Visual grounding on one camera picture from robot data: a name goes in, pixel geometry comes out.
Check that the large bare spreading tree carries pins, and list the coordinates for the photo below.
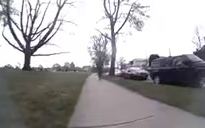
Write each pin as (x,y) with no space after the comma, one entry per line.
(27,56)

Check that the narrow grass verge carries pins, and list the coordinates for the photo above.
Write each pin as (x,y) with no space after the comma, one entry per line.
(176,95)

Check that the wide grass lawn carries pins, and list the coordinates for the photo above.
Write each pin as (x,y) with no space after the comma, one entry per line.
(40,96)

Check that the small bare tree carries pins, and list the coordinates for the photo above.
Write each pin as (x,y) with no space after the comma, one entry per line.
(98,53)

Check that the distant row of trees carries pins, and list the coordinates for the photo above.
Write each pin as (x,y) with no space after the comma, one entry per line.
(56,67)

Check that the tall bare roadside tree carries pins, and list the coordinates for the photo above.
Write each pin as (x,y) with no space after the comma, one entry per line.
(113,56)

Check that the silver car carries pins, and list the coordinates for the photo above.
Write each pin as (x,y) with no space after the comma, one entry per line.
(135,72)

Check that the person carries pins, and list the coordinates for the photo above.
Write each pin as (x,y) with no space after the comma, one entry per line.
(99,70)

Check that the grey concrete sidewalk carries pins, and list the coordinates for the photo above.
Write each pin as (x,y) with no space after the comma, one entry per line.
(103,103)

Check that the dark pickup truck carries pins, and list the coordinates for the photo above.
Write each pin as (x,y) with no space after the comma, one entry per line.
(180,70)

